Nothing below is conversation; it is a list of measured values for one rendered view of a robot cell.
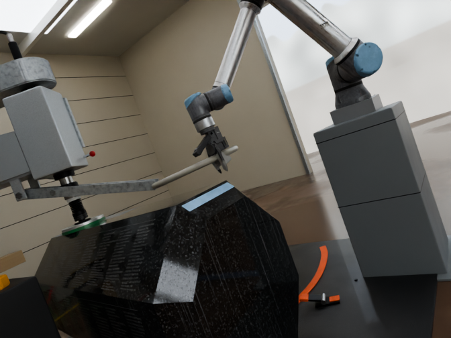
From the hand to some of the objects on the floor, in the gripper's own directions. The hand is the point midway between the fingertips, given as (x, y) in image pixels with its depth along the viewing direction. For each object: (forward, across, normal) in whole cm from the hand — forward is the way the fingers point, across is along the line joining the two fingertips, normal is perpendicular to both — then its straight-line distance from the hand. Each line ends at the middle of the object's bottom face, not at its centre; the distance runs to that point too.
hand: (221, 170), depth 153 cm
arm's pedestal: (+91, -14, -76) cm, 119 cm away
